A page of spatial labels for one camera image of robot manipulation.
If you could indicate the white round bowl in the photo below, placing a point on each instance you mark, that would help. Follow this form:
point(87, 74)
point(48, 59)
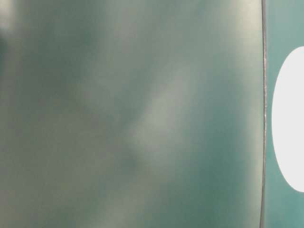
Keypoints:
point(287, 119)

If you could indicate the green table mat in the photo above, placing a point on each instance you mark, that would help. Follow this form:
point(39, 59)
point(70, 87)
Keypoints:
point(131, 113)

